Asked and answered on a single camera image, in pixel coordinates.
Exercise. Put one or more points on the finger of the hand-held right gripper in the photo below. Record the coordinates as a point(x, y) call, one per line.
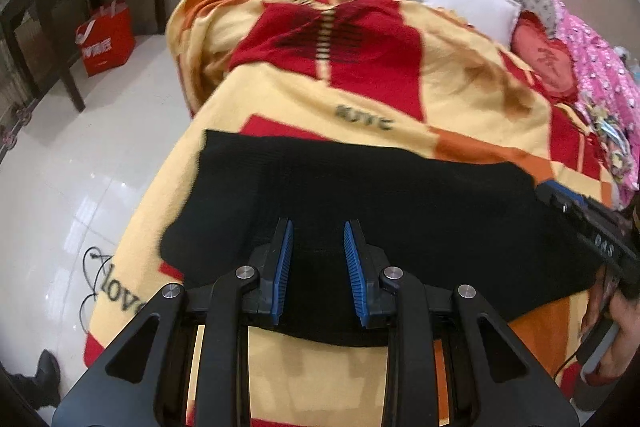
point(557, 199)

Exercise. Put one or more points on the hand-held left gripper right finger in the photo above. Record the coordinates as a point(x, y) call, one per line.
point(354, 274)

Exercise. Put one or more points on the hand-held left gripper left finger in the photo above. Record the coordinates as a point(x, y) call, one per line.
point(283, 272)

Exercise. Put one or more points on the black pants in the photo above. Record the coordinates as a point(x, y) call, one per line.
point(375, 187)

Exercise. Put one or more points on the person's right hand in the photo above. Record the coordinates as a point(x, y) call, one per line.
point(627, 314)

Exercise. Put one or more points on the multicoloured patterned cloth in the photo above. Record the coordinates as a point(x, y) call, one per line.
point(617, 142)

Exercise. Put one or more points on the red heart cushion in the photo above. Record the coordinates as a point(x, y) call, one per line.
point(545, 57)

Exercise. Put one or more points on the pink floral cloth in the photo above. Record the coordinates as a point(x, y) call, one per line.
point(600, 57)

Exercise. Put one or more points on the yellow red printed blanket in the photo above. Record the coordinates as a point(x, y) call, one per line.
point(300, 92)

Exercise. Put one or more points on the white pillow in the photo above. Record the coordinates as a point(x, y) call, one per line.
point(465, 2)

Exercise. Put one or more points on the person's black shoe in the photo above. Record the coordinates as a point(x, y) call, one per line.
point(42, 379)

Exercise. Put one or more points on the red shopping bag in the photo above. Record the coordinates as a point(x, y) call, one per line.
point(107, 39)

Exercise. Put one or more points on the dark wooden cabinet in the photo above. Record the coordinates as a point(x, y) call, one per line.
point(12, 97)

